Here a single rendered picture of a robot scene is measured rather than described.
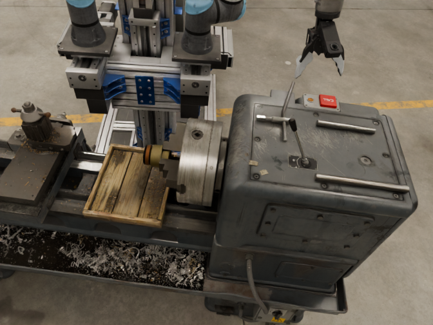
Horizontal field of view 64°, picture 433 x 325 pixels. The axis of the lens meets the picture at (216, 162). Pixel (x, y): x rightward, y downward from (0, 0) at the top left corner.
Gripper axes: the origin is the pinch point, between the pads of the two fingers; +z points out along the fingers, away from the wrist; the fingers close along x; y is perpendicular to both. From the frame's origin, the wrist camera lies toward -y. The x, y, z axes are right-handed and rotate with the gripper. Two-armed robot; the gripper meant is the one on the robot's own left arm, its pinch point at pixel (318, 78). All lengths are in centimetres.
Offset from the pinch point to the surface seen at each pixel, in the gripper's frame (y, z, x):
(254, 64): 237, 94, -25
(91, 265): -7, 79, 89
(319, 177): -25.2, 19.9, 4.5
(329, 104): 7.7, 14.2, -8.9
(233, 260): -15, 72, 29
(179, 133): 5, 20, 46
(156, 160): -1, 28, 55
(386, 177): -23.5, 23.4, -17.9
